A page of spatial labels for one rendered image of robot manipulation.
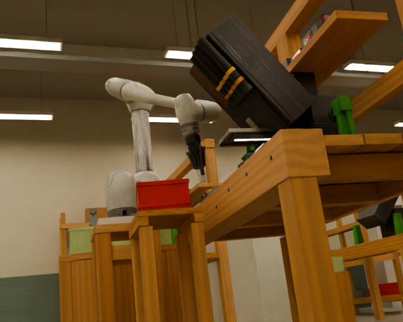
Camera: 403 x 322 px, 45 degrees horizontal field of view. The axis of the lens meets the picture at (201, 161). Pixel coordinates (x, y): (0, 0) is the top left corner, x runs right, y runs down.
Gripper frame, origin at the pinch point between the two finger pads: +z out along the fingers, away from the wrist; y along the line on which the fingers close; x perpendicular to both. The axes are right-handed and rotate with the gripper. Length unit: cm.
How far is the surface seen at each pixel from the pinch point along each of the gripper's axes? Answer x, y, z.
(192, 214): -32.9, 28.9, 17.0
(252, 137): 1.8, 37.7, -9.4
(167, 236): 18, -66, 27
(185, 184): -32.9, 28.5, 4.9
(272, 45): 77, 1, -70
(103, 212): 256, -600, -19
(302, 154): -37, 93, 7
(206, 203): -9.0, 10.0, 13.9
